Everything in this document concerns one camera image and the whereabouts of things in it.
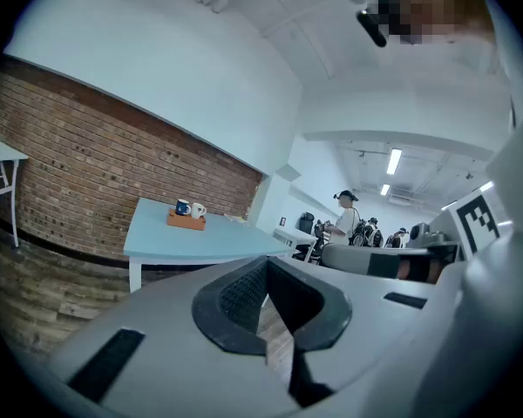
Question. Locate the ceiling tube light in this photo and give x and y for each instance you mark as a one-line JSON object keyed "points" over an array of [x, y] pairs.
{"points": [[394, 160], [385, 189]]}

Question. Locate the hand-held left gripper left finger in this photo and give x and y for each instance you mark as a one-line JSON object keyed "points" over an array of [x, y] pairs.
{"points": [[178, 355]]}

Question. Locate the black coffee machine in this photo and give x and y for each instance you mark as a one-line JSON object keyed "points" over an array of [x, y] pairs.
{"points": [[307, 223]]}

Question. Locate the white side table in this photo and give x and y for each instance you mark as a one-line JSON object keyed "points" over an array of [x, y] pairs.
{"points": [[0, 150]]}

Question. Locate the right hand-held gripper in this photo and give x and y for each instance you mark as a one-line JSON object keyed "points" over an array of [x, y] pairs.
{"points": [[475, 224]]}

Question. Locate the orange wooden tray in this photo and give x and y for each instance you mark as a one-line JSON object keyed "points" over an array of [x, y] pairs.
{"points": [[185, 222]]}

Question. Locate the person's right hand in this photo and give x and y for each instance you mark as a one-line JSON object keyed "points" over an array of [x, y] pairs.
{"points": [[418, 269]]}

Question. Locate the blue ceramic mug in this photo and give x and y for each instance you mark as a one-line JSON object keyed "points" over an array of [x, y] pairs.
{"points": [[183, 208]]}

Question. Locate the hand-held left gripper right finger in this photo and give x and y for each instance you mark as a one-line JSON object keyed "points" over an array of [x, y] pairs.
{"points": [[357, 320]]}

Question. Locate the white mug with print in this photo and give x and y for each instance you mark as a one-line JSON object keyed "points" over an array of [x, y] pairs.
{"points": [[198, 211]]}

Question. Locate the person's head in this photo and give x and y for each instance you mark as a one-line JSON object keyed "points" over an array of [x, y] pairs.
{"points": [[431, 7]]}

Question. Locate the white counter desk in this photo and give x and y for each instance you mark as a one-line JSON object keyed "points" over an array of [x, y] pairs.
{"points": [[294, 235]]}

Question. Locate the black head-worn camera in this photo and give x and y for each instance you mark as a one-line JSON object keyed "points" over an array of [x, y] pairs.
{"points": [[372, 28]]}

